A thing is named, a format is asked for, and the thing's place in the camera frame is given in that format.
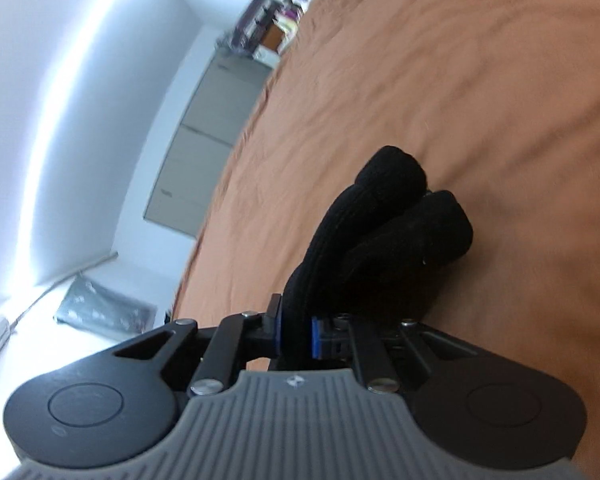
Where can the dark patterned floor mat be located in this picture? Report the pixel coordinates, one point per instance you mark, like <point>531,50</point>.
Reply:
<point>105,305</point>

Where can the brown blanket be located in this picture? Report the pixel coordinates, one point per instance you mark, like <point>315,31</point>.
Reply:
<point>430,85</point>

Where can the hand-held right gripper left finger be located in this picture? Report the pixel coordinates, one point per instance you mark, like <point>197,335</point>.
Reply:
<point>275,332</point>

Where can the dark brown cabinet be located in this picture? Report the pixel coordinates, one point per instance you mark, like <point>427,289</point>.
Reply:
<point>252,22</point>

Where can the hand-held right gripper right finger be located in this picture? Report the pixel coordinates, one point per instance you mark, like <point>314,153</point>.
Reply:
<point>318,338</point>

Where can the wooden side table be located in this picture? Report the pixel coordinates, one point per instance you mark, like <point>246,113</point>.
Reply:
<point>274,37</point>

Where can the grey padded headboard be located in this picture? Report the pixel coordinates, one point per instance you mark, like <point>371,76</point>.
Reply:
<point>205,125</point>

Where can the black pants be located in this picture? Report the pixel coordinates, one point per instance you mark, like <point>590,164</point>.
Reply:
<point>380,220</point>

